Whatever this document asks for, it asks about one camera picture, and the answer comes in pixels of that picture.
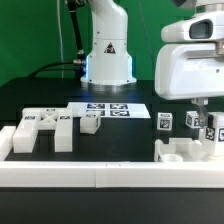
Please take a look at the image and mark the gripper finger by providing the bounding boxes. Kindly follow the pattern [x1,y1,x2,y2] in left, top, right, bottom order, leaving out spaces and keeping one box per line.
[191,98,208,127]

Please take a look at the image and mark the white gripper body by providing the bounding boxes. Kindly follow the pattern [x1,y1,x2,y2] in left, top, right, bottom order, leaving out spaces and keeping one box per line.
[155,43,224,100]

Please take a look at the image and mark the white chair seat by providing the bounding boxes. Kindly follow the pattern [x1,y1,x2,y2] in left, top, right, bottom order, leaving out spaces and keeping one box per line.
[154,138,206,162]

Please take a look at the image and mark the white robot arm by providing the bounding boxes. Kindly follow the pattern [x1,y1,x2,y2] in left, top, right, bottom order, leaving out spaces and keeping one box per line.
[65,0,224,126]

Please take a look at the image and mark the white tagged cube right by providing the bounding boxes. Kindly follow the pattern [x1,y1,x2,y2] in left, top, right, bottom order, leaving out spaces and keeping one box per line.
[185,111,200,129]

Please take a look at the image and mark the white tagged cube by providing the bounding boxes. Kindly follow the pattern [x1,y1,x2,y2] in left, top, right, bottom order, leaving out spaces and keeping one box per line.
[185,111,200,129]
[157,112,173,131]

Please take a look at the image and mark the white tagged cube left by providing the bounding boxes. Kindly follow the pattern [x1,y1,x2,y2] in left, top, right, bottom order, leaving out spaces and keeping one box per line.
[157,112,173,131]

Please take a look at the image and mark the white marker sheet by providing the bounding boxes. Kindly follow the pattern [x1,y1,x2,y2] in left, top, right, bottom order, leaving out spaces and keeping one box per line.
[67,102,150,119]

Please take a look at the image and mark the white U-shaped barrier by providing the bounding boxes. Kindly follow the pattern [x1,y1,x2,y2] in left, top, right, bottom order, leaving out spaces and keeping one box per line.
[0,126,224,188]

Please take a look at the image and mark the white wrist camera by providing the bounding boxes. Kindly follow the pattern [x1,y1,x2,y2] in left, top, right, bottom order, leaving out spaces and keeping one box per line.
[161,18,224,43]

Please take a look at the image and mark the white chair back frame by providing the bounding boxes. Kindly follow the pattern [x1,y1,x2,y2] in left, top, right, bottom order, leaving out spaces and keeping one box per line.
[13,108,73,153]

